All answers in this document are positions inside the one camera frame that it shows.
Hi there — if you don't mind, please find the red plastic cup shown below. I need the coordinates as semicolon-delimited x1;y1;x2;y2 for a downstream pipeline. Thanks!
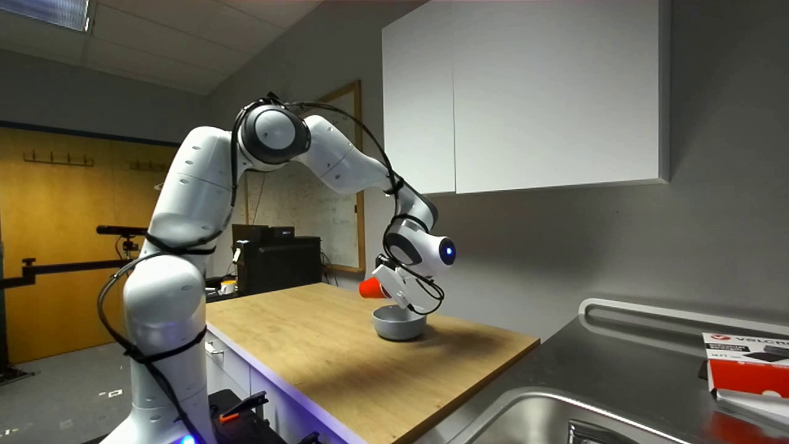
359;276;390;300

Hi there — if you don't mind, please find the grey bowl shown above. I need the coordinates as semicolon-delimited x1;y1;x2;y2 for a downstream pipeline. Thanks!
371;303;428;342

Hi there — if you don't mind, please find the black computer case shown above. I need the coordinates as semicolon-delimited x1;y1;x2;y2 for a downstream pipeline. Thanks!
237;236;323;296

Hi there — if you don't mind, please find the narrow white cabinet door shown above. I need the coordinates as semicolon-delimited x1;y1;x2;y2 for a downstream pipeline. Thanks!
382;11;456;195

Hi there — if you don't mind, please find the white drawer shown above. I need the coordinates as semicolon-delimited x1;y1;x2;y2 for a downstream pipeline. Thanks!
205;332;252;398

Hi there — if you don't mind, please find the black clamp with orange trigger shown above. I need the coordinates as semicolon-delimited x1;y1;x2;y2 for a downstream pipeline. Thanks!
212;391;271;427

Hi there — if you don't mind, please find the stainless steel sink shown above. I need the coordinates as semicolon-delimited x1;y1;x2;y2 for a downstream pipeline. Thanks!
465;387;700;444

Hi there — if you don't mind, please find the wide white cabinet door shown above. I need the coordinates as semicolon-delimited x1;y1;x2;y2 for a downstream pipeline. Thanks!
452;0;662;194

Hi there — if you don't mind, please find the red and white box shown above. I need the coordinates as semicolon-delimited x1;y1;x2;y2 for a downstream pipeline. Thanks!
701;331;789;401

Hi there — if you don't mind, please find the ceiling light panel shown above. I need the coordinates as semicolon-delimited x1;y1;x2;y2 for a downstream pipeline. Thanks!
0;0;92;33

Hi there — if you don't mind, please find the whiteboard with wooden frame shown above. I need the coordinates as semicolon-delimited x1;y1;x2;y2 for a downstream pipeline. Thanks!
243;80;366;274

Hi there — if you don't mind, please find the white wall cabinet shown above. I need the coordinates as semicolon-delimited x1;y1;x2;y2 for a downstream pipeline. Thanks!
381;0;672;195

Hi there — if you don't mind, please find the camera on mount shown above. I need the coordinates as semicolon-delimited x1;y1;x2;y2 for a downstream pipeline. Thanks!
0;224;149;291

